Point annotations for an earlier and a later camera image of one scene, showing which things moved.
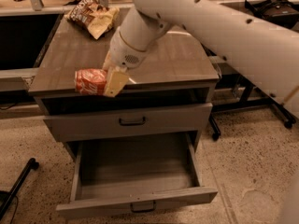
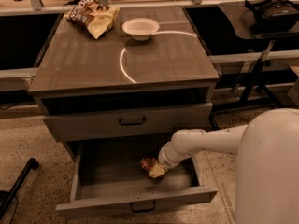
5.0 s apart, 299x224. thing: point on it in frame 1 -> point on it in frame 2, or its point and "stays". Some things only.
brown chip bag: [96, 19] stays
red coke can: [91, 81] -> [149, 162]
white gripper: [123, 54] -> [165, 160]
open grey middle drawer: [136, 174] stays
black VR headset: [277, 10] stays
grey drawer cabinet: [143, 146] stays
